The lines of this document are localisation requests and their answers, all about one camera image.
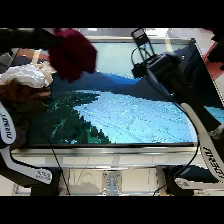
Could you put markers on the silver frame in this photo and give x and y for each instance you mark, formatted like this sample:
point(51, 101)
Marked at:
point(111, 181)

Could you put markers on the dark red garment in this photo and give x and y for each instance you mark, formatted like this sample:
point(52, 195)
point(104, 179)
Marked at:
point(73, 55)

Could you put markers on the brown garment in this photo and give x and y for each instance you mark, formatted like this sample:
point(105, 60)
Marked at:
point(23, 95)

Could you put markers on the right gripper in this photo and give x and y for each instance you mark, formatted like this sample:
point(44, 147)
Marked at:
point(165, 65)

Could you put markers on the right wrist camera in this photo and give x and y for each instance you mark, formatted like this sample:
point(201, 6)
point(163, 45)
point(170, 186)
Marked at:
point(140, 35)

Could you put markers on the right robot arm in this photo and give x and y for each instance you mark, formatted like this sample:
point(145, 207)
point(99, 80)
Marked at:
point(213, 160)

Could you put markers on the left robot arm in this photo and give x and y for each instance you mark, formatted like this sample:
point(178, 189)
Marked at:
point(7, 130)

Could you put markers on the white garment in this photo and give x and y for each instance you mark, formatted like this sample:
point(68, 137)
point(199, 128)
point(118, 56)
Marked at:
point(26, 75)

